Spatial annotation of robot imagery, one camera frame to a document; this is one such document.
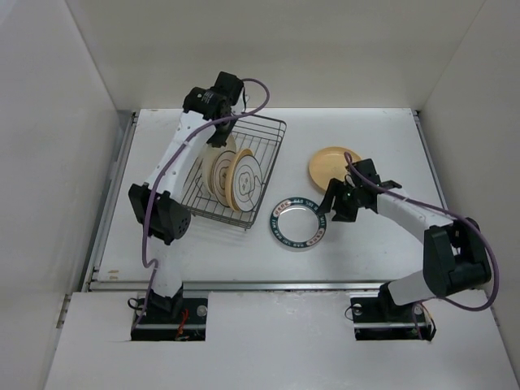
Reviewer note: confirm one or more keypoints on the plain cream plate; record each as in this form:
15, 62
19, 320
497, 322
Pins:
208, 160

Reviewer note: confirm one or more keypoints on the white plate green lettered rim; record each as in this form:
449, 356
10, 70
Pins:
296, 224

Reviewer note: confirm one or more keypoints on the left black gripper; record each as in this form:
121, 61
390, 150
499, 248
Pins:
216, 140

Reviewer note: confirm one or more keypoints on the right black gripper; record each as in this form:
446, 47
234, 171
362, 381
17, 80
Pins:
342, 214

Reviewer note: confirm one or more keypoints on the yellow plate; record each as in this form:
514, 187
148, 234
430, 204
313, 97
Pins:
329, 163

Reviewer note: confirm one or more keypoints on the yellow-backed white plate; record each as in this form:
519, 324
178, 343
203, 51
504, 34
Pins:
244, 181

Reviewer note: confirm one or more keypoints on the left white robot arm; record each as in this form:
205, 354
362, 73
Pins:
208, 116

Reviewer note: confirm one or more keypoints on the grey wire dish rack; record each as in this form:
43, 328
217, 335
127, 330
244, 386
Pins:
264, 136

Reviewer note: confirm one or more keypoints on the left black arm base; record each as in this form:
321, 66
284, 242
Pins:
177, 318

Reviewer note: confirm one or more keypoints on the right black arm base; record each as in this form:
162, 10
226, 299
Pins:
373, 322

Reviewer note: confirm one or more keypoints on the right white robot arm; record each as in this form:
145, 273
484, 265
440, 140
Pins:
455, 254

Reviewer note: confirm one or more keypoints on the aluminium table rail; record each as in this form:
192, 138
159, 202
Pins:
216, 255

